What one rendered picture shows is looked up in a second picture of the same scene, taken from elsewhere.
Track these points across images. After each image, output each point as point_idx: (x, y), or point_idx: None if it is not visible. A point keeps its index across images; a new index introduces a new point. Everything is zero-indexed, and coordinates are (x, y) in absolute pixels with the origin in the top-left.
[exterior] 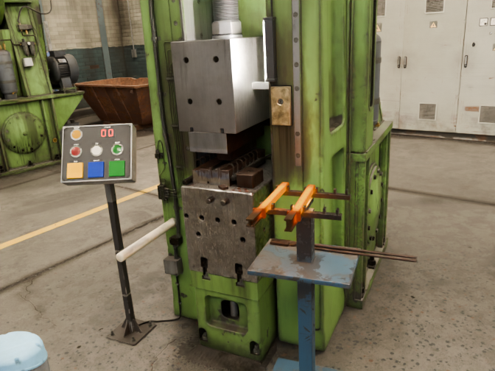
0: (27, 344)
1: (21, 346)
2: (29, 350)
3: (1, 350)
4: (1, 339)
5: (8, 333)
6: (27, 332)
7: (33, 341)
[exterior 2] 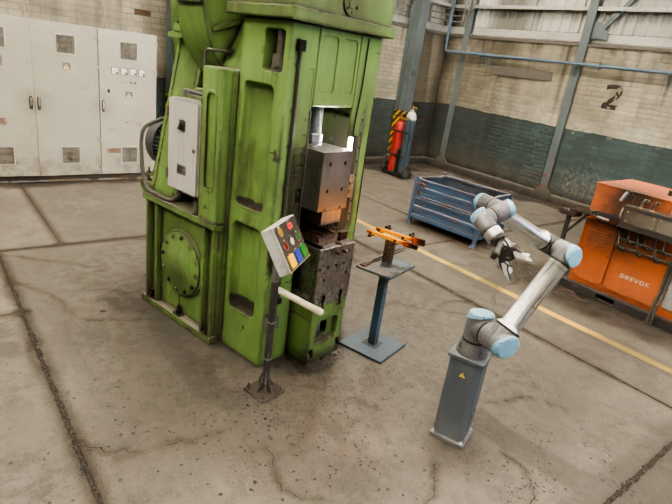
0: (481, 309)
1: (482, 310)
2: (485, 309)
3: (485, 313)
4: (477, 313)
5: (472, 312)
6: (471, 309)
7: (478, 308)
